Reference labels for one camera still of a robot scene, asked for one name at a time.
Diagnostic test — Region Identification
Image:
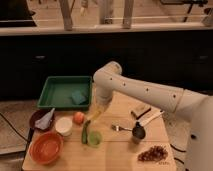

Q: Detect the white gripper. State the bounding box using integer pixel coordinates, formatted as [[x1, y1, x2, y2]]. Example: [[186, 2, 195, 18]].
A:
[[96, 90, 113, 112]]

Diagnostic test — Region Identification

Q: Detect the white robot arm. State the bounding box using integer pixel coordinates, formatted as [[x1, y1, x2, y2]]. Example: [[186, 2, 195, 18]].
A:
[[93, 61, 213, 171]]

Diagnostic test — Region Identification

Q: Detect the green plastic cup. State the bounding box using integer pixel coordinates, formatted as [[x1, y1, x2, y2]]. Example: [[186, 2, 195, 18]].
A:
[[87, 131, 102, 147]]

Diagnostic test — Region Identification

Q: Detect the white small cup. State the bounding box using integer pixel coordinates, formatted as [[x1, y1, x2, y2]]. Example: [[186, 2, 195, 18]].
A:
[[55, 117, 72, 136]]

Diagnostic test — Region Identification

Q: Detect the black metal cup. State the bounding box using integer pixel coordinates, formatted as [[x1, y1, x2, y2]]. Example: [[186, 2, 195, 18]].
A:
[[132, 122, 146, 144]]

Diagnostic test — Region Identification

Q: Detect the teal sponge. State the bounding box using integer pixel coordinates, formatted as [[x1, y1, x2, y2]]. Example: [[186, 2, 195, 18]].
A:
[[71, 91, 86, 105]]

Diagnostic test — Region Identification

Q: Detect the orange round fruit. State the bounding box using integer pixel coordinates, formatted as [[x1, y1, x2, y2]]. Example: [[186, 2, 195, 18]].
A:
[[73, 112, 84, 125]]

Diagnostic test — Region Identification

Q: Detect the green plastic tray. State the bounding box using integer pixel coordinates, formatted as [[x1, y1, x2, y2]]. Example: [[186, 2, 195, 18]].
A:
[[37, 76, 92, 110]]

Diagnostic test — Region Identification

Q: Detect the silver fork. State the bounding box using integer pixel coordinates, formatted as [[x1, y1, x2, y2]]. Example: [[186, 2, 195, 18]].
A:
[[111, 125, 132, 131]]

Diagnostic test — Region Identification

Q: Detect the brown rectangular block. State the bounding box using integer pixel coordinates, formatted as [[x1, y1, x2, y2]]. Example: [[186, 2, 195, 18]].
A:
[[130, 105, 151, 120]]

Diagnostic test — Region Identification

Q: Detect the wooden cutting board table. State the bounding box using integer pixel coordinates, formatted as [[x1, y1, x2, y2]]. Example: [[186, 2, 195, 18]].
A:
[[22, 92, 177, 171]]

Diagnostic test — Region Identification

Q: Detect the green cucumber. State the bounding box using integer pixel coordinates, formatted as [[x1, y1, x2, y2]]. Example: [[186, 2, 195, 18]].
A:
[[81, 120, 91, 144]]

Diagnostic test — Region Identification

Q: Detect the grey crumpled cloth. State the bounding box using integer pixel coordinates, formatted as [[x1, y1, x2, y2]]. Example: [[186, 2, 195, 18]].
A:
[[35, 108, 55, 130]]

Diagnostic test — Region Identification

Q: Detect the dark brown bowl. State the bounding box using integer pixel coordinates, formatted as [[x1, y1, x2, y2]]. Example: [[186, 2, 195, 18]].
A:
[[29, 109, 55, 132]]

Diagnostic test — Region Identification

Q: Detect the orange plastic bowl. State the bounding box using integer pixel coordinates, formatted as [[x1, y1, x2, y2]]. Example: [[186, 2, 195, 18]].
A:
[[29, 131, 63, 165]]

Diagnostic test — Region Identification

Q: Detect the bunch of dark grapes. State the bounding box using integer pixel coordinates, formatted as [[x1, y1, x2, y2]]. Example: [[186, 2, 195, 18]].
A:
[[138, 146, 168, 162]]

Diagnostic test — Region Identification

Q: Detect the black cable on floor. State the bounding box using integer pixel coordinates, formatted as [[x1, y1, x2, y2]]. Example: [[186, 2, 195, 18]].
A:
[[0, 113, 29, 142]]

